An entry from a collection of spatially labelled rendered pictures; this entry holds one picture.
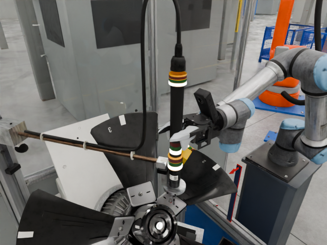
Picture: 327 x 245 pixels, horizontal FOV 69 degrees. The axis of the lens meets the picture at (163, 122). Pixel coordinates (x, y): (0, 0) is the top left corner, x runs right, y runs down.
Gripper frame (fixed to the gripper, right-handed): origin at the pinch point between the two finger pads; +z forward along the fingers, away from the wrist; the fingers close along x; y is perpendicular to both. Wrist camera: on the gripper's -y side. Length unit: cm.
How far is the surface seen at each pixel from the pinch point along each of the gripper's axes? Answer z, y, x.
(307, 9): -1037, 15, 430
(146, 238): 11.5, 26.7, -6.0
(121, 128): 3.6, 6.2, 19.0
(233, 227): -38, 63, -4
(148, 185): 3.2, 20.3, 4.8
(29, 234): 36.3, 19.5, 7.5
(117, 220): 15.9, 24.2, 1.8
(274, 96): -354, 123, 144
